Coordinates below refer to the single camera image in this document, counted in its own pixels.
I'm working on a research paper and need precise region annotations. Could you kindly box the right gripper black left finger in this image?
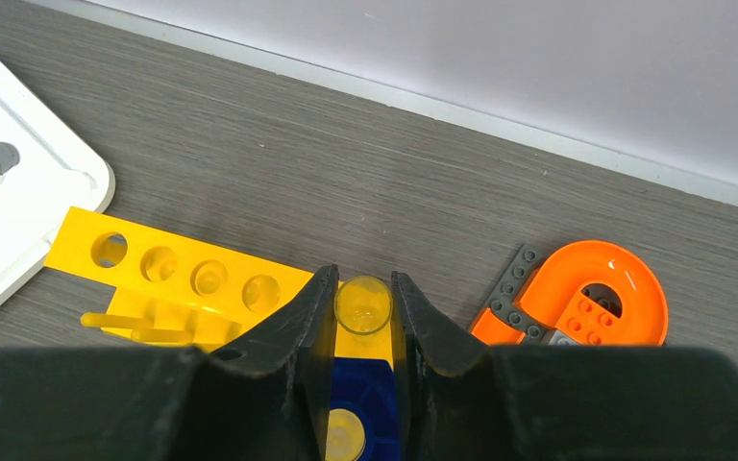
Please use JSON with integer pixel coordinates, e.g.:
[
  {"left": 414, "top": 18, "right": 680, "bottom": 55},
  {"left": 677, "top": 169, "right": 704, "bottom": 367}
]
[{"left": 0, "top": 265, "right": 339, "bottom": 460}]

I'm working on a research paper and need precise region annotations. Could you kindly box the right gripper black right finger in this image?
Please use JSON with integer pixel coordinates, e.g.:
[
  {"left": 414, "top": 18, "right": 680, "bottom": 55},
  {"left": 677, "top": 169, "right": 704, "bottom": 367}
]
[{"left": 391, "top": 272, "right": 738, "bottom": 460}]

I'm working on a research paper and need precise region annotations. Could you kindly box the blue hexagonal nut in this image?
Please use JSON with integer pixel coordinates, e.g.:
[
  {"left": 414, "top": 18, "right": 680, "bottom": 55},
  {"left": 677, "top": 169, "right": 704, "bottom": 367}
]
[{"left": 327, "top": 357, "right": 401, "bottom": 460}]

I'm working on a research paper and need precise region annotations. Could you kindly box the thin glass rod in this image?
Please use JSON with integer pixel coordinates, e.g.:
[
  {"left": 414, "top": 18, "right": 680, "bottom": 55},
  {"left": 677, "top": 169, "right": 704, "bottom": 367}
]
[{"left": 335, "top": 276, "right": 392, "bottom": 336}]

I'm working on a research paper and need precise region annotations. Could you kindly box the white plastic lid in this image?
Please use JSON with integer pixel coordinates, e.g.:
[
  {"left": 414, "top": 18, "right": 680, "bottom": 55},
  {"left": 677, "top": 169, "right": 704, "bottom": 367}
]
[{"left": 0, "top": 61, "right": 115, "bottom": 306}]

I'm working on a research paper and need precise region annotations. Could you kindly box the orange curved block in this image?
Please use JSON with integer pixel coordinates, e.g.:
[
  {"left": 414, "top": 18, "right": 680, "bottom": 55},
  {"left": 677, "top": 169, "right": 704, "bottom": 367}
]
[{"left": 469, "top": 240, "right": 669, "bottom": 347}]

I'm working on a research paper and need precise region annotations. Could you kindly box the yellow test tube rack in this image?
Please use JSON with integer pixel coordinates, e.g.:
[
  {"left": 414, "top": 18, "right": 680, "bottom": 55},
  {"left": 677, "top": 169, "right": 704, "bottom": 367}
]
[{"left": 44, "top": 206, "right": 396, "bottom": 371}]

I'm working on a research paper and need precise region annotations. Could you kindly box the grey studded base plate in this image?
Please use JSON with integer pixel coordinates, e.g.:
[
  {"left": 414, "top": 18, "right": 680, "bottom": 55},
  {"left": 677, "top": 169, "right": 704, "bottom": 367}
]
[{"left": 469, "top": 240, "right": 629, "bottom": 346}]

